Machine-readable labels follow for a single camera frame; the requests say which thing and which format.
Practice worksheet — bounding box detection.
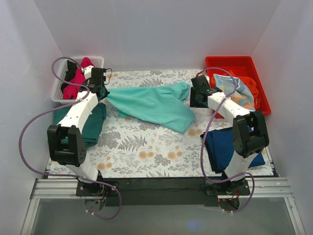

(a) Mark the turquoise t shirt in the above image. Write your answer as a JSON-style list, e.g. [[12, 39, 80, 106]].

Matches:
[[106, 82, 195, 133]]

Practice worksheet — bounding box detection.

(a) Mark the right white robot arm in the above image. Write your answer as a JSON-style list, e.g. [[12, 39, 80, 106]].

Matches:
[[191, 75, 269, 195]]

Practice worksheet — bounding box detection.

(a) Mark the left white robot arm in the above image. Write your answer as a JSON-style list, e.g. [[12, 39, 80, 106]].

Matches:
[[47, 66, 109, 196]]

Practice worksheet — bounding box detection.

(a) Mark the black garment in basket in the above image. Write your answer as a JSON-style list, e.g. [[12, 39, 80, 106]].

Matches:
[[63, 60, 78, 83]]

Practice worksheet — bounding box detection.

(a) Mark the magenta shirt in basket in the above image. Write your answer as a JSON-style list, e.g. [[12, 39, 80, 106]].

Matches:
[[61, 57, 94, 99]]

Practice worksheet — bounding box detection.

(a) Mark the white plastic basket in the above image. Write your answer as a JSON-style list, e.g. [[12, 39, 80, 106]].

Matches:
[[51, 56, 105, 104]]

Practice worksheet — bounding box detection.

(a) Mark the patterned light blue shirt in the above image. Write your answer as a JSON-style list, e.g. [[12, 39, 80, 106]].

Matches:
[[213, 73, 255, 111]]

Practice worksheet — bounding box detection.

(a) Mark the orange shirt in bin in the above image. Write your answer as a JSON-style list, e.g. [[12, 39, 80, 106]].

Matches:
[[210, 70, 261, 111]]

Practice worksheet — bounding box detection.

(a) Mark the red plastic bin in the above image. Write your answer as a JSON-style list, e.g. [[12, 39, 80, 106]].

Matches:
[[205, 56, 271, 115]]

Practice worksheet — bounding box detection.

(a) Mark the folded navy blue shirt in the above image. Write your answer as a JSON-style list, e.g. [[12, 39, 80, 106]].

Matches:
[[200, 127, 266, 173]]

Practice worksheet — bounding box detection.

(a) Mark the folded dark green shirt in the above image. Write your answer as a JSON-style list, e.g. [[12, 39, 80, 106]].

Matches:
[[53, 103, 107, 148]]

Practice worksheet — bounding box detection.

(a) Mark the floral table mat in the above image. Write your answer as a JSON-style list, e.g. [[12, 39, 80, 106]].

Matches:
[[47, 70, 274, 179]]

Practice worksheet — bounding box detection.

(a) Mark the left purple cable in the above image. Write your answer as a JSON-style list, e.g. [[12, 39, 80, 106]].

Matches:
[[19, 56, 122, 219]]

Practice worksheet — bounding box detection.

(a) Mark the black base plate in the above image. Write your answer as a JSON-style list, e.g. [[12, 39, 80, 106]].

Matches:
[[75, 179, 251, 208]]

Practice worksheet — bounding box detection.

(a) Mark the aluminium mounting rail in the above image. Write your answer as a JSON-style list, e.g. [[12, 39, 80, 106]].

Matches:
[[21, 176, 305, 235]]

